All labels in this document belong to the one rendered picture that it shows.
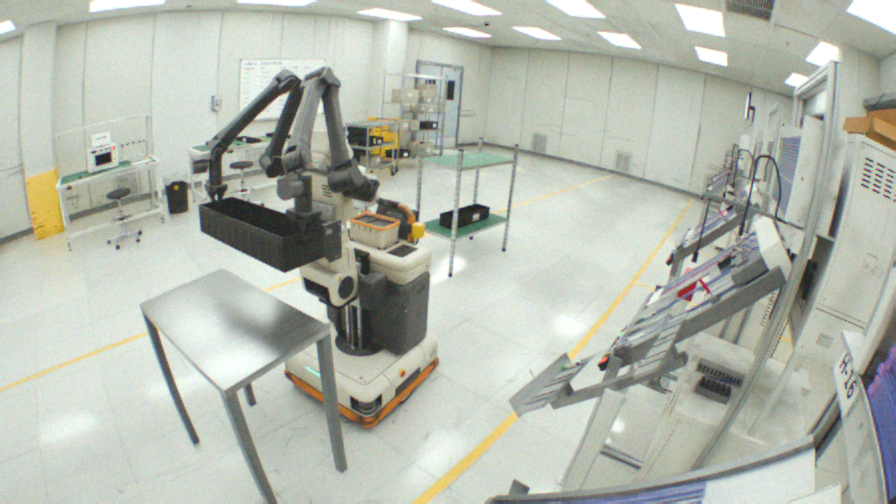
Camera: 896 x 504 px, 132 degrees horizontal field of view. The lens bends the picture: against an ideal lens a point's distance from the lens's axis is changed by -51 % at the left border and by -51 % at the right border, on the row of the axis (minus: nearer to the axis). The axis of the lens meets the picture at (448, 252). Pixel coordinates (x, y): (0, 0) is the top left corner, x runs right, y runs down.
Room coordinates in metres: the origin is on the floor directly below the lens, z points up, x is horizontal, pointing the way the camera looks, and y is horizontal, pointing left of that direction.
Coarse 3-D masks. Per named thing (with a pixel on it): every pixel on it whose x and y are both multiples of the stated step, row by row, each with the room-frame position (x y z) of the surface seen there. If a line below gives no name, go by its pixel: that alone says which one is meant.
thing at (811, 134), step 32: (800, 96) 1.35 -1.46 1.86; (800, 160) 0.86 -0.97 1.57; (832, 160) 0.80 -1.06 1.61; (768, 192) 1.41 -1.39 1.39; (800, 192) 0.85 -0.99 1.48; (832, 192) 0.78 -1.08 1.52; (800, 224) 0.84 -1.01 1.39; (704, 384) 1.05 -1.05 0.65; (736, 384) 1.05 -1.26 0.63; (608, 448) 1.04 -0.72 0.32
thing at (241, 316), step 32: (192, 288) 1.22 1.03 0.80; (224, 288) 1.26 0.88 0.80; (256, 288) 1.30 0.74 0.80; (160, 320) 0.97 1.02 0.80; (192, 320) 1.01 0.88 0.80; (224, 320) 1.05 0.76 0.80; (256, 320) 1.08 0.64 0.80; (288, 320) 1.11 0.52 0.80; (160, 352) 1.04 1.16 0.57; (192, 352) 0.84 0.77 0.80; (224, 352) 0.88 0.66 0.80; (256, 352) 0.91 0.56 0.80; (288, 352) 0.94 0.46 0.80; (320, 352) 1.09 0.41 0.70; (224, 384) 0.74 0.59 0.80; (256, 480) 0.72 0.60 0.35
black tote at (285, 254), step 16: (208, 208) 1.27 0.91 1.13; (224, 208) 1.41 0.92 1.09; (240, 208) 1.42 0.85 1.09; (256, 208) 1.36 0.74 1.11; (208, 224) 1.27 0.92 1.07; (224, 224) 1.20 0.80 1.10; (240, 224) 1.15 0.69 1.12; (256, 224) 1.36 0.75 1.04; (272, 224) 1.31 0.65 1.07; (288, 224) 1.27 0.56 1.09; (320, 224) 1.19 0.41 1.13; (224, 240) 1.21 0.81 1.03; (240, 240) 1.15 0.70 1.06; (256, 240) 1.10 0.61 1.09; (272, 240) 1.06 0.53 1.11; (288, 240) 1.06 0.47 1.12; (320, 240) 1.17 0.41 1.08; (256, 256) 1.11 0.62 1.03; (272, 256) 1.06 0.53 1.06; (288, 256) 1.05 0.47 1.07; (304, 256) 1.11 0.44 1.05; (320, 256) 1.17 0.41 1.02
